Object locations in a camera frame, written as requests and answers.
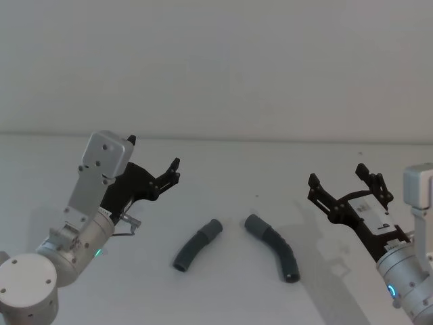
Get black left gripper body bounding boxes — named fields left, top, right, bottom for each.
left=99, top=161, right=160, bottom=225

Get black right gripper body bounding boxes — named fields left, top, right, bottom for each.
left=329, top=189, right=412, bottom=262

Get thin cable with silver plug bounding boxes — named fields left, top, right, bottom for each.
left=113, top=213, right=143, bottom=238

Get long curved grey hose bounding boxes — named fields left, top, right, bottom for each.
left=244, top=213, right=302, bottom=284

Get short curved grey hose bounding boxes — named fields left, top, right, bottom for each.
left=172, top=218, right=224, bottom=272

